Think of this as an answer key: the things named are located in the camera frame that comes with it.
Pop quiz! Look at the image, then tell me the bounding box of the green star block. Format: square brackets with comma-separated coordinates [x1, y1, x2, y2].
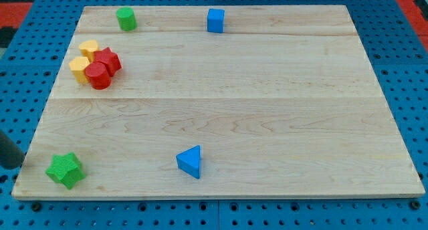
[45, 152, 86, 190]

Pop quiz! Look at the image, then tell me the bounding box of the red cylinder block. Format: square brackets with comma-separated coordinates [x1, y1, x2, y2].
[84, 62, 111, 90]

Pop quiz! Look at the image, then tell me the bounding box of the yellow block rear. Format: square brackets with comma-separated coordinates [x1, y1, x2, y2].
[78, 39, 100, 62]

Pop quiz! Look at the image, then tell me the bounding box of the red star block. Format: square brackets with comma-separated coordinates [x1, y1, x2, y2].
[94, 47, 122, 77]

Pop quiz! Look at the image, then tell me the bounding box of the blue triangle block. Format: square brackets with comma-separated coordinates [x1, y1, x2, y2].
[176, 145, 201, 179]

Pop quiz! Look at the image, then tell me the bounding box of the blue cube block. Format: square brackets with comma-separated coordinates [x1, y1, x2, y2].
[207, 8, 225, 33]

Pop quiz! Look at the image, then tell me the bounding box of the green cylinder block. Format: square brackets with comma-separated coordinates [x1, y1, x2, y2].
[116, 7, 137, 31]

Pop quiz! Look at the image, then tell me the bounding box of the dark grey cylindrical pusher tip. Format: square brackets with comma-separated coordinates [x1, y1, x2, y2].
[0, 131, 25, 170]

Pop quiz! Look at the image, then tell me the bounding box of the yellow hexagon block front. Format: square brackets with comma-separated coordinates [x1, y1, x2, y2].
[69, 56, 90, 84]

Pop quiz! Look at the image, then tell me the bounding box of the light wooden board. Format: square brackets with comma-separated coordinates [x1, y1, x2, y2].
[12, 5, 425, 201]

